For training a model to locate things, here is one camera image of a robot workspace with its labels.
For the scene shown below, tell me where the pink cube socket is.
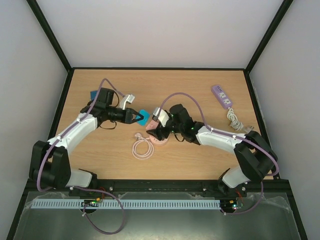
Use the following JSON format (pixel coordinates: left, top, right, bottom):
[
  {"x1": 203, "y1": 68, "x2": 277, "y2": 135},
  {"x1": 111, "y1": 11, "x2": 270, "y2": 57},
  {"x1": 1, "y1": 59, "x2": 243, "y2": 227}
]
[{"x1": 145, "y1": 119, "x2": 159, "y2": 131}]

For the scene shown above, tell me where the pink round socket base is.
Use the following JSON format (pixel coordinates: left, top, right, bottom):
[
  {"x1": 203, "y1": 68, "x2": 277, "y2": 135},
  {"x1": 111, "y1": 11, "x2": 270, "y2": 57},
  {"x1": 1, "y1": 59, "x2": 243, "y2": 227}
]
[{"x1": 148, "y1": 135, "x2": 169, "y2": 146}]

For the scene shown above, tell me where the light blue cube adapter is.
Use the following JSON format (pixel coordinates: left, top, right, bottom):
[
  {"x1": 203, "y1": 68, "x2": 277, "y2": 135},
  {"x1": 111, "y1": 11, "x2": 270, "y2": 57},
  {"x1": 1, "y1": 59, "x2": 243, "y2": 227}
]
[{"x1": 137, "y1": 109, "x2": 150, "y2": 126}]

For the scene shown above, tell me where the dark blue cube adapter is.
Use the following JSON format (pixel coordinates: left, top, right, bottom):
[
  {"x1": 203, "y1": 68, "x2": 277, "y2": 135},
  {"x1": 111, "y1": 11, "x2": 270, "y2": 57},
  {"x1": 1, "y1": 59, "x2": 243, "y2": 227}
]
[{"x1": 90, "y1": 90, "x2": 98, "y2": 101}]

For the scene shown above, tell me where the purple power strip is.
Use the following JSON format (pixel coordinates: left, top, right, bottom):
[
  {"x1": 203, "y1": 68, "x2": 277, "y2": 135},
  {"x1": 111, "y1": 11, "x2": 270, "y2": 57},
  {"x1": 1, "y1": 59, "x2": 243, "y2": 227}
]
[{"x1": 211, "y1": 85, "x2": 233, "y2": 110}]

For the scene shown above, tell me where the white power strip cable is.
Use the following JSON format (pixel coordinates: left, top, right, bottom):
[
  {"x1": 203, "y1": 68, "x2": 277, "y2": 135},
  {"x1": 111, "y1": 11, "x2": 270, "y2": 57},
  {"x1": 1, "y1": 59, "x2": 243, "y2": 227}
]
[{"x1": 226, "y1": 107, "x2": 256, "y2": 133}]

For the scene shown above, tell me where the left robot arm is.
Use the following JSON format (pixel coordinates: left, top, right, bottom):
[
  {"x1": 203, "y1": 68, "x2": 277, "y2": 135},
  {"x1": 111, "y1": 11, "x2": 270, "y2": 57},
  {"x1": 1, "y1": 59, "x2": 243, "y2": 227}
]
[{"x1": 29, "y1": 87, "x2": 144, "y2": 192}]

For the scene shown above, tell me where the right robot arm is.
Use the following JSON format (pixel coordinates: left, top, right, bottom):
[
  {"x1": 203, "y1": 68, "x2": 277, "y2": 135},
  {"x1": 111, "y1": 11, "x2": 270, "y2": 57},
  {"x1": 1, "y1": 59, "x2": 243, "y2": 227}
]
[{"x1": 147, "y1": 104, "x2": 279, "y2": 196}]

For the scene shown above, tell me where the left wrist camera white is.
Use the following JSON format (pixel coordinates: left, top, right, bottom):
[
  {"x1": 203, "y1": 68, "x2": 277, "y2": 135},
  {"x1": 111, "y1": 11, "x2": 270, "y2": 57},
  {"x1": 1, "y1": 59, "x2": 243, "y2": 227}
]
[{"x1": 119, "y1": 94, "x2": 136, "y2": 110}]

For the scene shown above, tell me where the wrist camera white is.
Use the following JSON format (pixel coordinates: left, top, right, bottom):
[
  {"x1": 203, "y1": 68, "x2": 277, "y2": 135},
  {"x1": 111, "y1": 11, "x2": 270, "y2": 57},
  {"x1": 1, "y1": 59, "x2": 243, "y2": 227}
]
[
  {"x1": 152, "y1": 107, "x2": 170, "y2": 127},
  {"x1": 119, "y1": 94, "x2": 136, "y2": 110}
]

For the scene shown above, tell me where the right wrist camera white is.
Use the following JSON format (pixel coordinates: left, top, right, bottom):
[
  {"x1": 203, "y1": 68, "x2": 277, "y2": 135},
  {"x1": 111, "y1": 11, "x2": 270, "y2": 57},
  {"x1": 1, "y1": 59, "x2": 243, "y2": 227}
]
[{"x1": 152, "y1": 107, "x2": 170, "y2": 127}]

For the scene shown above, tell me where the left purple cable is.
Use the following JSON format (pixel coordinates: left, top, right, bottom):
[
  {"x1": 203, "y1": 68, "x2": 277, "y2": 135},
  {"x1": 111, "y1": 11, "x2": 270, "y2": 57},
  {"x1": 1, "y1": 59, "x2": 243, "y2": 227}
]
[{"x1": 36, "y1": 78, "x2": 127, "y2": 235}]

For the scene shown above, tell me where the purple cable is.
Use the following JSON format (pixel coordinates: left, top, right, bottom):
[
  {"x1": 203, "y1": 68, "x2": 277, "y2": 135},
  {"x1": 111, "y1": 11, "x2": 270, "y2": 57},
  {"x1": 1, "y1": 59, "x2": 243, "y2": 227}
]
[
  {"x1": 36, "y1": 78, "x2": 127, "y2": 235},
  {"x1": 156, "y1": 92, "x2": 280, "y2": 216}
]

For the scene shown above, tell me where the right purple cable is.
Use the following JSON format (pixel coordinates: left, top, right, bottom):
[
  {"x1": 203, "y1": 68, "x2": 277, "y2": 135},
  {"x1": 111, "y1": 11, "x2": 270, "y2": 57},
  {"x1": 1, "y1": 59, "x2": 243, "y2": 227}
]
[{"x1": 156, "y1": 92, "x2": 280, "y2": 216}]

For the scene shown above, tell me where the light blue cable duct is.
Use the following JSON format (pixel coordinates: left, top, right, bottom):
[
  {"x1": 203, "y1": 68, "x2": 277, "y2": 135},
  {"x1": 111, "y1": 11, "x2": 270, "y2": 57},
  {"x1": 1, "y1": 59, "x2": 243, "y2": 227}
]
[{"x1": 31, "y1": 199, "x2": 221, "y2": 210}]

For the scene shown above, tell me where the black frame rail front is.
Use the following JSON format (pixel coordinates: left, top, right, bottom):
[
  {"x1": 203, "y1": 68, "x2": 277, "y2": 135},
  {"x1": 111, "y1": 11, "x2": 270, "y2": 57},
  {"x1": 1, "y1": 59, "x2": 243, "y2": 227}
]
[{"x1": 24, "y1": 178, "x2": 291, "y2": 198}]

